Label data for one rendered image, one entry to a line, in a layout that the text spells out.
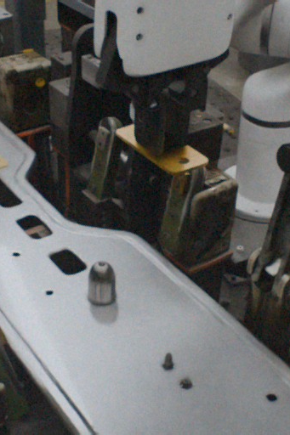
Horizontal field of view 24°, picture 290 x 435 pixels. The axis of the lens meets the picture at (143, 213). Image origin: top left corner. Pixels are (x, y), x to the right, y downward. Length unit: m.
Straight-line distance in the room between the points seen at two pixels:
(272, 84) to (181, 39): 0.75
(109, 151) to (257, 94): 0.41
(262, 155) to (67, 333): 0.67
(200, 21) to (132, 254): 0.41
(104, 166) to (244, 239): 0.43
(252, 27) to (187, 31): 0.68
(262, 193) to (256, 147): 0.10
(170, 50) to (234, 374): 0.35
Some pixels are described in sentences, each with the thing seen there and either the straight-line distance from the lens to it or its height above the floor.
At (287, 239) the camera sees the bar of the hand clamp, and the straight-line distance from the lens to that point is 0.71.
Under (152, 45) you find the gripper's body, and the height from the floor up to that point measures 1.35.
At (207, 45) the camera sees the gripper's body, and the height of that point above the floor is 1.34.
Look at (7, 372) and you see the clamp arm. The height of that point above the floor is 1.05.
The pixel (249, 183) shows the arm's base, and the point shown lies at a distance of 1.33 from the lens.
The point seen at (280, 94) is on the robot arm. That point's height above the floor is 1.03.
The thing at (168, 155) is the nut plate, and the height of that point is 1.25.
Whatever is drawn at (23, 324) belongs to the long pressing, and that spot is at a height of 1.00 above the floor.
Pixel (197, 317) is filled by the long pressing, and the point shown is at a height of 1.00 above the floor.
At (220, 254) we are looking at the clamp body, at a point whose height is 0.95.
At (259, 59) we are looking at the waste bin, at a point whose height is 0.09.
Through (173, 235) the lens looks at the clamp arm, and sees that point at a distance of 0.86.
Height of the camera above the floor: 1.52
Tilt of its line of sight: 35 degrees down
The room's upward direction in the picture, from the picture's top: 3 degrees clockwise
